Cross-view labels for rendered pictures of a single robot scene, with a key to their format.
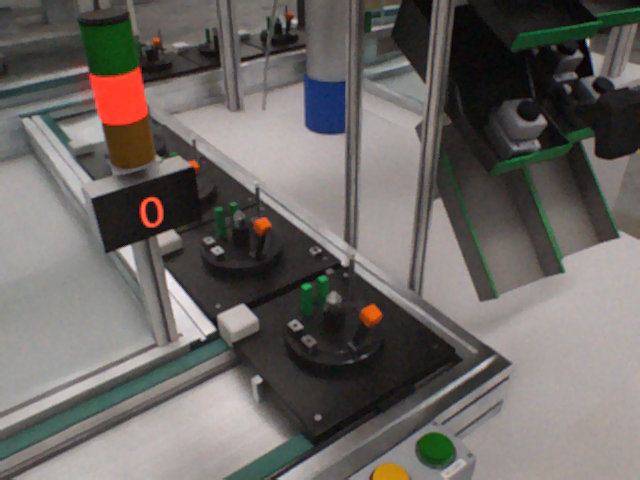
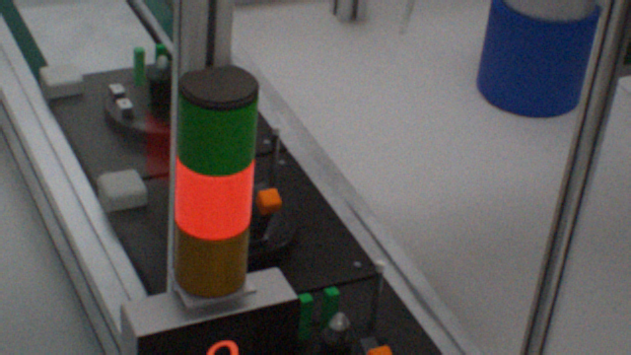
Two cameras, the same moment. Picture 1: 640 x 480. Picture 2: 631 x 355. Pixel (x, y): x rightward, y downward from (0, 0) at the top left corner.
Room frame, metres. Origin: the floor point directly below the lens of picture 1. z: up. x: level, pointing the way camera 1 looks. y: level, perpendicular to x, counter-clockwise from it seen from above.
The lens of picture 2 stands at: (-0.08, 0.06, 1.83)
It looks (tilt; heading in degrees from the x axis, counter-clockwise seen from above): 35 degrees down; 7
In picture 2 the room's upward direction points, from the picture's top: 6 degrees clockwise
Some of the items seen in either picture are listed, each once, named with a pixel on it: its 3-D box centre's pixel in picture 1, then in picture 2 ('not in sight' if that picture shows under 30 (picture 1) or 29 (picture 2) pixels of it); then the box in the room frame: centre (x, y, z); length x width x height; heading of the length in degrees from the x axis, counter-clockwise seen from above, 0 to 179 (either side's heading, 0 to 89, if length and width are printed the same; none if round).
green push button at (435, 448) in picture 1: (435, 450); not in sight; (0.41, -0.13, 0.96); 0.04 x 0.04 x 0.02
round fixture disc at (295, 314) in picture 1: (333, 331); not in sight; (0.59, -0.02, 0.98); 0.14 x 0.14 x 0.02
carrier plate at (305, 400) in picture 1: (333, 341); not in sight; (0.59, -0.02, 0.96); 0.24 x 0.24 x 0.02; 35
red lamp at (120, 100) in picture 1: (119, 93); (214, 186); (0.58, 0.20, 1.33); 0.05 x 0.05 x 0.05
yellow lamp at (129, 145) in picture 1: (128, 137); (211, 247); (0.58, 0.20, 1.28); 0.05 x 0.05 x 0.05
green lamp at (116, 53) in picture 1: (109, 45); (217, 123); (0.58, 0.20, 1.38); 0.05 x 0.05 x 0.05
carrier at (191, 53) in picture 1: (217, 38); not in sight; (1.99, 0.31, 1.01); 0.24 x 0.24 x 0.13; 35
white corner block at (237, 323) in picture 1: (238, 326); not in sight; (0.62, 0.11, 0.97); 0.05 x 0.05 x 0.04; 35
